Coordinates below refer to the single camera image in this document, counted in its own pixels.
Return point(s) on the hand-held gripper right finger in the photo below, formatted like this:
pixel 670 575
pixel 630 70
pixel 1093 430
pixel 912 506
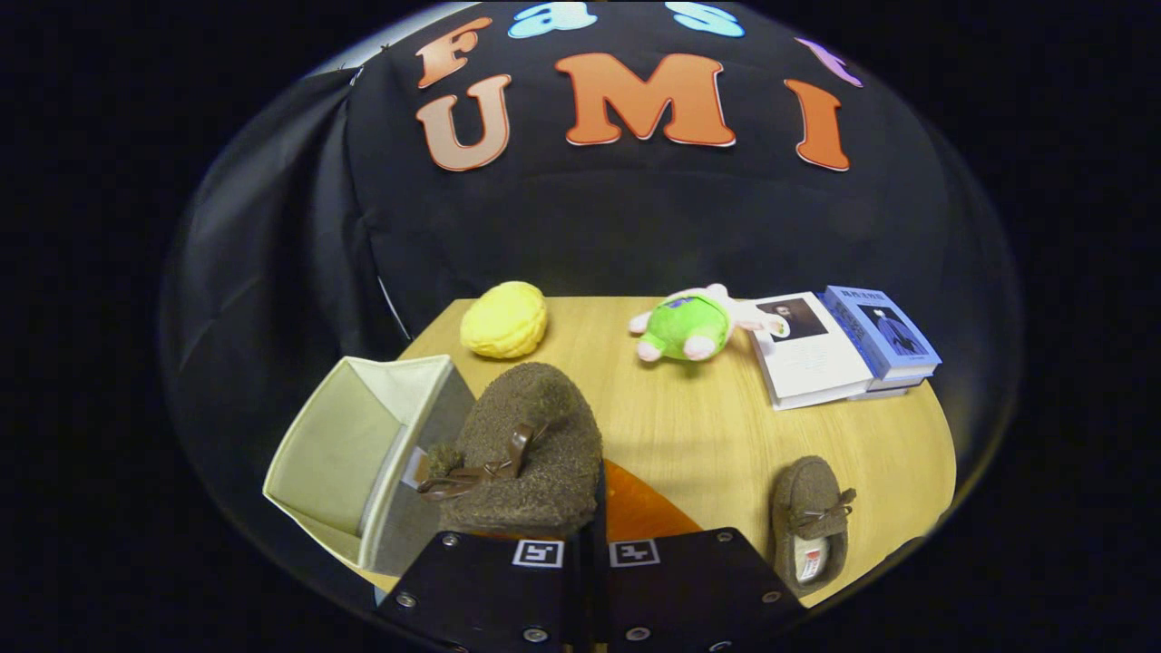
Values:
pixel 600 517

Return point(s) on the yellow plush bun toy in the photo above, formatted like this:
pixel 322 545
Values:
pixel 503 319

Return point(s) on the green and pink plush toy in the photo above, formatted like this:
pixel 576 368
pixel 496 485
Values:
pixel 689 326

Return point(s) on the brown fuzzy shoe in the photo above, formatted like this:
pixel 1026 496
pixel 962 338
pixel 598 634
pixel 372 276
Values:
pixel 535 426
pixel 807 494

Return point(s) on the blue-edged book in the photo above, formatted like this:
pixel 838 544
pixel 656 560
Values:
pixel 907 379

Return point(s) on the white portrait cover book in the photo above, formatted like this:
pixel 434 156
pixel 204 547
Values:
pixel 807 363

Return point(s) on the pale grey book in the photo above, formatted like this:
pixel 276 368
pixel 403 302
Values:
pixel 884 394

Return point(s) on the blue portrait cover book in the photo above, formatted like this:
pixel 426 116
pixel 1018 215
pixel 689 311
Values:
pixel 875 331

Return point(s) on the grey fabric storage box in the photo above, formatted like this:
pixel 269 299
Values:
pixel 336 453

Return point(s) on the black backdrop cloth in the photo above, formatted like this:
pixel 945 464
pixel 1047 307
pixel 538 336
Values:
pixel 635 227

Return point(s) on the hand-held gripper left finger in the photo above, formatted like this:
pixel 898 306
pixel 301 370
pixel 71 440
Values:
pixel 481 580

